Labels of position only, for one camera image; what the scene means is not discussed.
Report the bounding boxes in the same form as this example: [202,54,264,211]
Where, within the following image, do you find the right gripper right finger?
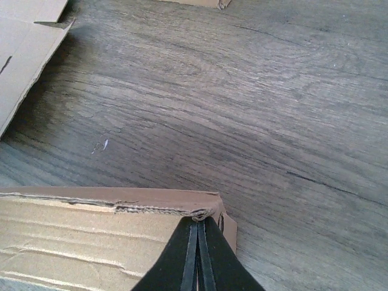
[197,218,264,291]

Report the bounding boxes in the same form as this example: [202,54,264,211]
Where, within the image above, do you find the small cardboard box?
[1,187,237,290]

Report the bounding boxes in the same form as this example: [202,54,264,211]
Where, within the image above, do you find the large flat cardboard blank stack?
[1,0,72,135]

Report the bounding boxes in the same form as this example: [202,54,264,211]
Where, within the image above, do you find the bottom large folded box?
[161,0,232,10]

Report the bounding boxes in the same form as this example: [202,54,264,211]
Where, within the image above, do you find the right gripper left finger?
[133,218,198,291]

